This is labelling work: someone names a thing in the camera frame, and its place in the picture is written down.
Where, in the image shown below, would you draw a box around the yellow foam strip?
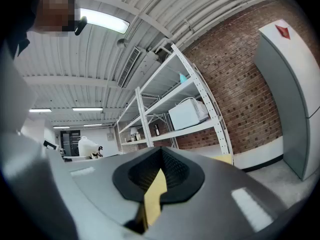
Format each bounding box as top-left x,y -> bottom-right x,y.
143,168 -> 168,228

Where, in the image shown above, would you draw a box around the person's head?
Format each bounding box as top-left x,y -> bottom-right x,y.
31,0 -> 76,37

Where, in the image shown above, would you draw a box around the white refrigerator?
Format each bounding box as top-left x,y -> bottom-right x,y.
253,18 -> 320,182

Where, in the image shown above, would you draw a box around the white ceiling pipes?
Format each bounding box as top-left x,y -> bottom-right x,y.
139,0 -> 285,57

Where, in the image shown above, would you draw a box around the person's torso in black clothing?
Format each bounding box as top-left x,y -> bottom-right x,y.
0,0 -> 39,60

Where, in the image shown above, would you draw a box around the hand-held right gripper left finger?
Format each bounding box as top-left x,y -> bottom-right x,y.
63,145 -> 163,227

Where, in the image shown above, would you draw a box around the white microwave oven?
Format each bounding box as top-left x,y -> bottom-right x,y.
168,97 -> 210,131

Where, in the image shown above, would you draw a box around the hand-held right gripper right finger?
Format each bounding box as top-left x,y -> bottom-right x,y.
144,145 -> 289,240

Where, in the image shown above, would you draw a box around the white ceiling air vent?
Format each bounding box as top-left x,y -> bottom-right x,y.
116,46 -> 142,89

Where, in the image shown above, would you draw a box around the black head camera mount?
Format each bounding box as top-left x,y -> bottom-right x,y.
74,15 -> 89,37

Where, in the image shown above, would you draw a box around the white metal shelving rack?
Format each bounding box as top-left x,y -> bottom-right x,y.
116,43 -> 235,165

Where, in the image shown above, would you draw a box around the white plastic jug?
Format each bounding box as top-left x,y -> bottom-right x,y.
77,135 -> 100,158

